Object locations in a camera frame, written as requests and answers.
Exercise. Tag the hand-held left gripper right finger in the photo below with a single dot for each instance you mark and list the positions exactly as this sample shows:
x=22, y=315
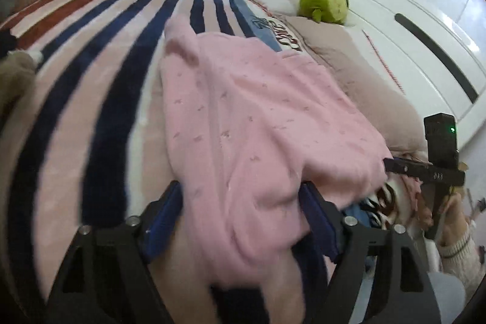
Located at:
x=319, y=223

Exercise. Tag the white bed headboard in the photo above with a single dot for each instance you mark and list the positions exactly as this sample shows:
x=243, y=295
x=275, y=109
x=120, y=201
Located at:
x=379, y=5

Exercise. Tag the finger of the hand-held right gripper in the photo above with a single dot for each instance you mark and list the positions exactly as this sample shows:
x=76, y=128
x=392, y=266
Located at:
x=396, y=166

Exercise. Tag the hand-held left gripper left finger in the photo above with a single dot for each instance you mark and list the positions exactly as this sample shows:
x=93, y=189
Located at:
x=163, y=219

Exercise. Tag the pile of clothes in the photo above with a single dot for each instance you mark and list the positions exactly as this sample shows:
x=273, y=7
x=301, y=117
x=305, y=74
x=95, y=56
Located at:
x=15, y=81

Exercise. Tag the person's right hand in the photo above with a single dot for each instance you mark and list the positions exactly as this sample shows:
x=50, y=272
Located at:
x=455, y=217

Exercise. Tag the person's right forearm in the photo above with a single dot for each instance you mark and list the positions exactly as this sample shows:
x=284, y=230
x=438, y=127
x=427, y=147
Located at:
x=463, y=259

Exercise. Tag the beige knit pillow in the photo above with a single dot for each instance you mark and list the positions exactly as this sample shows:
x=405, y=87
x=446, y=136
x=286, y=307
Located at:
x=341, y=54

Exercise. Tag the striped blanket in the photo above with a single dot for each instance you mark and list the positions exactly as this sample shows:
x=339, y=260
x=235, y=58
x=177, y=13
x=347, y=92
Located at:
x=95, y=81

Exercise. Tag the green plush toy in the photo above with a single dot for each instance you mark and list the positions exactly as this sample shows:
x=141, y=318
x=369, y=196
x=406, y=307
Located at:
x=326, y=1

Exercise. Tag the blue cloth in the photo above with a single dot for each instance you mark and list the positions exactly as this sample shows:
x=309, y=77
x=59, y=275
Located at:
x=357, y=216

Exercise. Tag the zebra print cloth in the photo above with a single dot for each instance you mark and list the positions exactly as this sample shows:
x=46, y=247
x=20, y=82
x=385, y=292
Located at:
x=391, y=198

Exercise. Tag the pink dotted long-sleeve top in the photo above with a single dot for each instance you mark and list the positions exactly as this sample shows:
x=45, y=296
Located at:
x=246, y=119

